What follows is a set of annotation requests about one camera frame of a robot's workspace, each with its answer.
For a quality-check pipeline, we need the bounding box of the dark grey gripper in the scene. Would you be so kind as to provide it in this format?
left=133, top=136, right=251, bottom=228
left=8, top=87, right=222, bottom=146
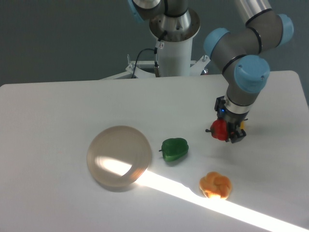
left=214, top=96, right=249, bottom=144

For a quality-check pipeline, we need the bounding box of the red toy pepper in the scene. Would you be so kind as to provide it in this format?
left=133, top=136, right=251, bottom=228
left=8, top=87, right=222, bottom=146
left=205, top=119, right=228, bottom=141

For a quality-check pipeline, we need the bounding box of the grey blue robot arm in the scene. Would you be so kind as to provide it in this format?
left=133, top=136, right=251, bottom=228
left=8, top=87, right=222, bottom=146
left=128, top=0, right=294, bottom=143

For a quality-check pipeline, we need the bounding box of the yellow toy pepper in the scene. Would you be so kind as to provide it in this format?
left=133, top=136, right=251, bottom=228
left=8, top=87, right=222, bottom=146
left=239, top=118, right=248, bottom=130

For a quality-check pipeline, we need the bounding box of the green toy pepper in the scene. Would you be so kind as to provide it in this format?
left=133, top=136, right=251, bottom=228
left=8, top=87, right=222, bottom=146
left=160, top=138, right=189, bottom=162

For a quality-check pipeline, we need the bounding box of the braided toy bread bun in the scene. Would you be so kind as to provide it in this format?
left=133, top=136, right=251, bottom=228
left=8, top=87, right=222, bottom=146
left=199, top=172, right=232, bottom=200

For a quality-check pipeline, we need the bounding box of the beige round plate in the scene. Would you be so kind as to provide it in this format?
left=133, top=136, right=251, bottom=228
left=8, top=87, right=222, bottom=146
left=86, top=126, right=152, bottom=189

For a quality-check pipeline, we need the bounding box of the black cable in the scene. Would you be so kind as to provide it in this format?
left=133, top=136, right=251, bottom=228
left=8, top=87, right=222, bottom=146
left=131, top=30, right=169, bottom=78

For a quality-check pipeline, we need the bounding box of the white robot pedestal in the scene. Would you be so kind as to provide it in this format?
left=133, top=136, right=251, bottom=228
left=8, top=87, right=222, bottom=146
left=149, top=8, right=200, bottom=77

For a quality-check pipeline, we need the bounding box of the white metal base frame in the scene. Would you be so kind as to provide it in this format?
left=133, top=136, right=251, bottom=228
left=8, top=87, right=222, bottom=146
left=103, top=55, right=211, bottom=80

